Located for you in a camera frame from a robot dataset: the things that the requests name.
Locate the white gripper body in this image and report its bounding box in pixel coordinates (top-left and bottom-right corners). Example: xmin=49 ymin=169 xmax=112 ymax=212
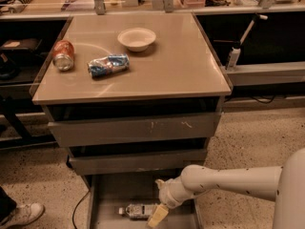
xmin=158 ymin=177 xmax=191 ymax=209

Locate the clear plastic water bottle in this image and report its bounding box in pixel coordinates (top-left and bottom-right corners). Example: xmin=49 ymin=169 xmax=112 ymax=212
xmin=118 ymin=203 xmax=155 ymax=220

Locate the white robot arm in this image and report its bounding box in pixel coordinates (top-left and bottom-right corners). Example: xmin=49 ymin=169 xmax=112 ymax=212
xmin=148 ymin=149 xmax=305 ymax=229

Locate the middle grey drawer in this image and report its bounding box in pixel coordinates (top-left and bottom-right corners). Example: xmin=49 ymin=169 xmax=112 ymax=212
xmin=68 ymin=138 xmax=209 ymax=176

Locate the grey drawer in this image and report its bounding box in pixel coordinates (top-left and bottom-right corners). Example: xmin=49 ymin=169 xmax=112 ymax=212
xmin=43 ymin=96 xmax=225 ymax=148
xmin=68 ymin=138 xmax=209 ymax=176
xmin=86 ymin=169 xmax=203 ymax=229

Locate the bottom grey drawer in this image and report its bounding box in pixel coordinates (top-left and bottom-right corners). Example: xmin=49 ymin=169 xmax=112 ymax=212
xmin=86 ymin=169 xmax=203 ymax=229

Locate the grey drawer cabinet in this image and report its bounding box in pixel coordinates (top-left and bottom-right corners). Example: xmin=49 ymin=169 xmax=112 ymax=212
xmin=30 ymin=12 xmax=234 ymax=229

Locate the top grey drawer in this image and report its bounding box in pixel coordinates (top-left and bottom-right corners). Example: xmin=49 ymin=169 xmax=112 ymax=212
xmin=43 ymin=96 xmax=225 ymax=148

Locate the crushed blue can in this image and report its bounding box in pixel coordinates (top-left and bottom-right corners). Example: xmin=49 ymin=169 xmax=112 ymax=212
xmin=88 ymin=54 xmax=130 ymax=78

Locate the white sneaker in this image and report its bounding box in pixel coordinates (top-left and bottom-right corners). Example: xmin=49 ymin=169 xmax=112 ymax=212
xmin=0 ymin=203 xmax=45 ymax=229

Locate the white paper bowl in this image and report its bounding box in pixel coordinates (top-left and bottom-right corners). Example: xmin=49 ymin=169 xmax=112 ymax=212
xmin=117 ymin=28 xmax=156 ymax=52

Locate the white glue tube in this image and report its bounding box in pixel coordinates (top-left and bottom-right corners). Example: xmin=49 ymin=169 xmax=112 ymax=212
xmin=226 ymin=48 xmax=241 ymax=70

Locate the orange soda can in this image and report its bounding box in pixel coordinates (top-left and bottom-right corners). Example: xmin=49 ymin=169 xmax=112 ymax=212
xmin=52 ymin=40 xmax=74 ymax=72

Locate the black tray on shelf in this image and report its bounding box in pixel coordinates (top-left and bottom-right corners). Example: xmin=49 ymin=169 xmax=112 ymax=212
xmin=0 ymin=38 xmax=41 ymax=51

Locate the black floor cable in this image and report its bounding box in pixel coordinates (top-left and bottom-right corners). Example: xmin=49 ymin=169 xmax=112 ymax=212
xmin=71 ymin=189 xmax=92 ymax=229

